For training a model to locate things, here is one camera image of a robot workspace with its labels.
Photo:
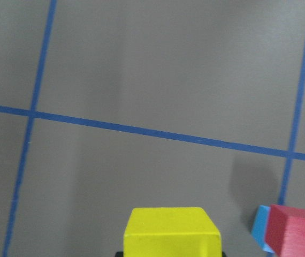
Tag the yellow block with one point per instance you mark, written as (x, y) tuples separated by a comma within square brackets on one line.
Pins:
[(171, 231)]

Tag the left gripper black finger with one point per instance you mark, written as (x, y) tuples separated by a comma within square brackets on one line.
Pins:
[(119, 254)]

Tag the brown paper table cover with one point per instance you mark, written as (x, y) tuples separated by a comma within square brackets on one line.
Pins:
[(110, 105)]

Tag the blue block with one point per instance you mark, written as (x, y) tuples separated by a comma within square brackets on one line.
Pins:
[(260, 224)]

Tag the red block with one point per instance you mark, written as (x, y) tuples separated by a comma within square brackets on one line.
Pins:
[(285, 232)]

